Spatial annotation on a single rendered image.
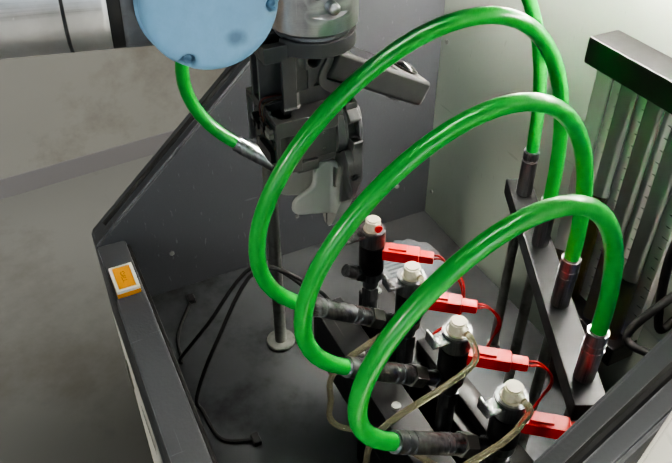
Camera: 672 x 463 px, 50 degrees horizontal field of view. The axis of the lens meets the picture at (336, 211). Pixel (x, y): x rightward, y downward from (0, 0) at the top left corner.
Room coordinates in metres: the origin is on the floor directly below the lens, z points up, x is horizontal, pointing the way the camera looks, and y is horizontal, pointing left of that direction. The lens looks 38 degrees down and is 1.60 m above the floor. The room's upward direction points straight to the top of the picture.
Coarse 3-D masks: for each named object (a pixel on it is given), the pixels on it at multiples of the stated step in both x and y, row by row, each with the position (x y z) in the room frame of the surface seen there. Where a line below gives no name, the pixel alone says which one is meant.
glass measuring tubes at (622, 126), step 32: (608, 32) 0.69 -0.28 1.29; (608, 64) 0.65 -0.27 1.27; (640, 64) 0.62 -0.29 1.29; (608, 96) 0.67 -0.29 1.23; (640, 96) 0.64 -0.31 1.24; (608, 128) 0.67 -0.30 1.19; (640, 128) 0.61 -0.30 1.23; (608, 160) 0.64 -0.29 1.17; (640, 160) 0.60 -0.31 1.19; (608, 192) 0.64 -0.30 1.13; (640, 192) 0.61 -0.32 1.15; (640, 224) 0.58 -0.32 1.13; (640, 256) 0.57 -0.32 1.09; (576, 288) 0.63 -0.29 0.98; (640, 288) 0.58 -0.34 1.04; (608, 352) 0.56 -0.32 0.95
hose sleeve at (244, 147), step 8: (240, 136) 0.67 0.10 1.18; (240, 144) 0.66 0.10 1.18; (248, 144) 0.66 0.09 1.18; (256, 144) 0.67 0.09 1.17; (240, 152) 0.65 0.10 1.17; (248, 152) 0.65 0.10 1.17; (256, 152) 0.66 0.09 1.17; (256, 160) 0.66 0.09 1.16; (264, 160) 0.66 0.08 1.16; (272, 168) 0.66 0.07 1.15
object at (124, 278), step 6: (114, 270) 0.69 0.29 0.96; (120, 270) 0.69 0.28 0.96; (126, 270) 0.69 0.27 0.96; (114, 276) 0.68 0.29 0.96; (120, 276) 0.68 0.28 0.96; (126, 276) 0.68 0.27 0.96; (132, 276) 0.68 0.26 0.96; (120, 282) 0.67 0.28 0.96; (126, 282) 0.67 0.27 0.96; (132, 282) 0.67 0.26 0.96; (120, 288) 0.66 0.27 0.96; (120, 294) 0.65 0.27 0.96; (126, 294) 0.65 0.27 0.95; (132, 294) 0.66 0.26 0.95
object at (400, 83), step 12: (336, 60) 0.55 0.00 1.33; (348, 60) 0.55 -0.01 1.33; (360, 60) 0.56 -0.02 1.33; (336, 72) 0.54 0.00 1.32; (348, 72) 0.55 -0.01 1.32; (384, 72) 0.57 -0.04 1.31; (396, 72) 0.57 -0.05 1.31; (408, 72) 0.59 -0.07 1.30; (372, 84) 0.56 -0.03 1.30; (384, 84) 0.57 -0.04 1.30; (396, 84) 0.57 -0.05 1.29; (408, 84) 0.58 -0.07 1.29; (420, 84) 0.59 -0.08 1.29; (396, 96) 0.57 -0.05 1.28; (408, 96) 0.58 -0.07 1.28; (420, 96) 0.59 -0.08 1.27
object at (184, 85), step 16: (528, 0) 0.67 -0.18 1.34; (176, 64) 0.66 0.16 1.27; (544, 64) 0.67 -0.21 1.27; (176, 80) 0.66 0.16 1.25; (544, 80) 0.67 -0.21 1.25; (192, 96) 0.66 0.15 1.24; (192, 112) 0.66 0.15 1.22; (208, 128) 0.66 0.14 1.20; (224, 128) 0.66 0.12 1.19; (528, 144) 0.67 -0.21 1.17; (528, 160) 0.67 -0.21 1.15
